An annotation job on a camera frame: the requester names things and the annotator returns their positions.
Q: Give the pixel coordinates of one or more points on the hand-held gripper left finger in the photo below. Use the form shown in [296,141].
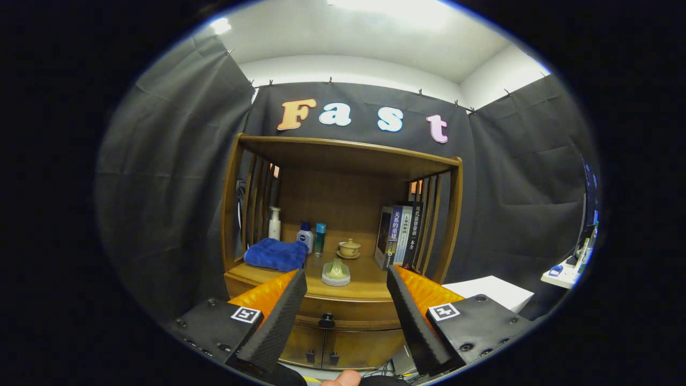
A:
[281,321]

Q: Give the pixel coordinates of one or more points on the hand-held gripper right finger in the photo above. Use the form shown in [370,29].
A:
[412,321]

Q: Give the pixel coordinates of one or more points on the black round drawer knob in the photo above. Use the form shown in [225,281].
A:
[327,320]

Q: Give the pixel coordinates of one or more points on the wooden drawer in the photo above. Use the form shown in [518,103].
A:
[359,311]

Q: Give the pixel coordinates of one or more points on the pale green sponge brush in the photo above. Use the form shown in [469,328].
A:
[336,273]

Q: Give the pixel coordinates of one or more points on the wooden cabinet door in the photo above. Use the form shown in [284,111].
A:
[370,348]
[300,343]

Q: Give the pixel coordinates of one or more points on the wooden countertop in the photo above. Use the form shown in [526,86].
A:
[364,273]

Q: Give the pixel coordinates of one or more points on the wooden cabinet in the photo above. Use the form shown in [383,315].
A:
[343,203]

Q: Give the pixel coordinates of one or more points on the blue towel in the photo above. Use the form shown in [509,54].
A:
[273,254]

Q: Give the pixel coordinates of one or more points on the white box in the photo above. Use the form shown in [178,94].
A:
[490,289]

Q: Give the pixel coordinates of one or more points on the white bottle with blue cap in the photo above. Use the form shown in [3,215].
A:
[305,238]

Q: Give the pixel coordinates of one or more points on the clear teal bottle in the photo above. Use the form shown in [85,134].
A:
[320,241]

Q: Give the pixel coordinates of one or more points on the book with blue spine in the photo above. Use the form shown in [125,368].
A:
[386,236]

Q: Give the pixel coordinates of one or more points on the book with black spine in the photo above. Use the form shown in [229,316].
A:
[415,230]

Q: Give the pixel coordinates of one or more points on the book with white spine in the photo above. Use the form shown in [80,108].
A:
[404,230]

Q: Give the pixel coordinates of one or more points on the white pump bottle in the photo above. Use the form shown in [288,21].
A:
[274,228]

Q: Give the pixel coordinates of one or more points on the beige lidded teacup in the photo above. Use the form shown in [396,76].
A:
[348,249]

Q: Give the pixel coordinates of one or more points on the small blue object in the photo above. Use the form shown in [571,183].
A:
[555,270]

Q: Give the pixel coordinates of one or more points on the white side shelf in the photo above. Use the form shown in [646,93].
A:
[563,280]

